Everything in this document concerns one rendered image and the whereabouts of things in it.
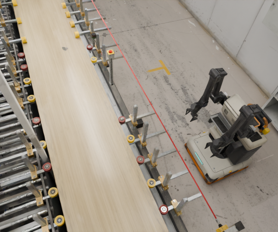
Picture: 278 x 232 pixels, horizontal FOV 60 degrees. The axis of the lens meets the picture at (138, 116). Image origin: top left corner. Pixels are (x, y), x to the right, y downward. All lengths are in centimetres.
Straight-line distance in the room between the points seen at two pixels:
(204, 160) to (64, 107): 182
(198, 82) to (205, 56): 75
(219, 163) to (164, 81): 176
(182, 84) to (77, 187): 270
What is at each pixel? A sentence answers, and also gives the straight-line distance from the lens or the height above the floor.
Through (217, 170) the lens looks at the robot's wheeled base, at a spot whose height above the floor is 28.
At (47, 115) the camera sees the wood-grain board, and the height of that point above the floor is 90.
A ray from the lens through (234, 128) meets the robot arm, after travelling 214.
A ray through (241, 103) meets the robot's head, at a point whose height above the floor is 138.
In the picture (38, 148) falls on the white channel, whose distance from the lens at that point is 230.
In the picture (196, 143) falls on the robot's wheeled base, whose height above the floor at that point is 28.
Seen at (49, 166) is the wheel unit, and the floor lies 91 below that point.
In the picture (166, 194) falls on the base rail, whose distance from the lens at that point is 247.
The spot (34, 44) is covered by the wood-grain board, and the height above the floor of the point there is 90.
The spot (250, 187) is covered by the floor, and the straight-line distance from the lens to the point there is 362.
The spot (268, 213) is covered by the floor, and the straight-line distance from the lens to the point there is 360.
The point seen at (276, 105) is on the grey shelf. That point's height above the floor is 14.
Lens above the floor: 302
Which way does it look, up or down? 55 degrees down
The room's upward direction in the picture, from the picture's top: 7 degrees clockwise
